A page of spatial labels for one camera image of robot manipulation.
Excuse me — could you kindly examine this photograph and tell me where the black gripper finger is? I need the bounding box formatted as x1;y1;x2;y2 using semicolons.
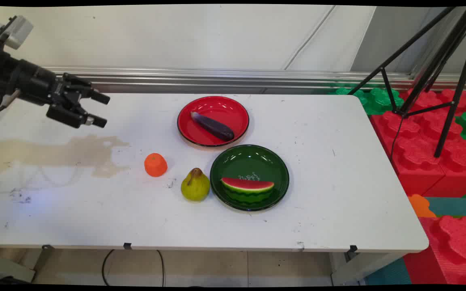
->
63;73;110;105
47;104;108;129

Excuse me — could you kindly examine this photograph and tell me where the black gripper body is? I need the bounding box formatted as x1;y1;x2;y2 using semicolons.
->
0;52;76;108

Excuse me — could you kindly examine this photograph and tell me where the purple toy eggplant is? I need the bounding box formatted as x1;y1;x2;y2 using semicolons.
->
191;111;235;142

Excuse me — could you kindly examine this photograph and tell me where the orange toy fruit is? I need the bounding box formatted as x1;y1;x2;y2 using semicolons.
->
144;153;168;177

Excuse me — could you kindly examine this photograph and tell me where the red round plate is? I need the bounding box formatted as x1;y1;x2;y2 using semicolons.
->
177;96;250;147

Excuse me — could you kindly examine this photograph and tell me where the green toy pear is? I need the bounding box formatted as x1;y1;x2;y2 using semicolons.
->
180;167;210;202

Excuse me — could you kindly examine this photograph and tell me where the grey table leg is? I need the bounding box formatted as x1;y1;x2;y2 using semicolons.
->
0;246;52;284
330;250;404;286

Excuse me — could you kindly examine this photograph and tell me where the green round plate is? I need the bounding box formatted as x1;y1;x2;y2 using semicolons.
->
210;144;290;212

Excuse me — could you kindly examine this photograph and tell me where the toy watermelon slice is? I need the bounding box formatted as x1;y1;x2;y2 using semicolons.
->
220;177;275;204

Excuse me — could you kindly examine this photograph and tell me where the large red foam block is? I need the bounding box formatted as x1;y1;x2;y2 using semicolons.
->
370;89;466;198

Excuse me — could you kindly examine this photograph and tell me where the orange foam piece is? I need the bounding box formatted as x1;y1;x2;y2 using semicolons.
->
409;194;436;219

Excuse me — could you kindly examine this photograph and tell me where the black tripod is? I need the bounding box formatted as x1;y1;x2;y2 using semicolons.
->
348;6;466;158

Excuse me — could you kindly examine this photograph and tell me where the aluminium rail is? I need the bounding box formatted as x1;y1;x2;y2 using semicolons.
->
41;66;466;94

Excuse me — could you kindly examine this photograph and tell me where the black cable under table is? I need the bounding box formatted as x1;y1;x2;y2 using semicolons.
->
102;249;165;287

